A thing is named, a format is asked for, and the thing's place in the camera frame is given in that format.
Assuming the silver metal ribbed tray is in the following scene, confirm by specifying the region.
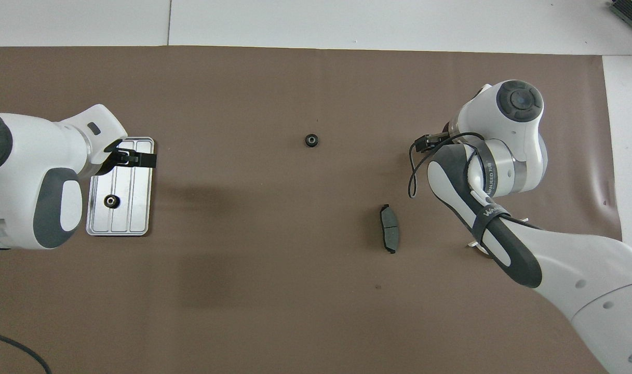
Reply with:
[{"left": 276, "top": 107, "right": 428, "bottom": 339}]
[{"left": 86, "top": 137, "right": 155, "bottom": 237}]

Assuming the long dark grey brake pad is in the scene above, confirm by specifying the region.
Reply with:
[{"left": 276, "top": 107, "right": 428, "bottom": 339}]
[{"left": 379, "top": 204, "right": 400, "bottom": 255}]

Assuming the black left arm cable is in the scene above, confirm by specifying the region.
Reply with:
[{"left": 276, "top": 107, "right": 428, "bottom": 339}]
[{"left": 0, "top": 330, "right": 51, "bottom": 374}]

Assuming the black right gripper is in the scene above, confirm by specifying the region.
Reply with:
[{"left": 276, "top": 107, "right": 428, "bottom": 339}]
[{"left": 414, "top": 132, "right": 451, "bottom": 152}]

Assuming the brown paper table mat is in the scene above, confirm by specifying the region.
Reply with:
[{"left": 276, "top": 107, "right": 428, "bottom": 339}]
[{"left": 0, "top": 46, "right": 632, "bottom": 374}]

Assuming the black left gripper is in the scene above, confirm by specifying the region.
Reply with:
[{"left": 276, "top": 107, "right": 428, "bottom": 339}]
[{"left": 98, "top": 138, "right": 156, "bottom": 175}]

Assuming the white curved plastic bracket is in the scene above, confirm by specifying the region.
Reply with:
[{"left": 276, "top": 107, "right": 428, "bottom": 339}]
[{"left": 467, "top": 218, "right": 530, "bottom": 255}]

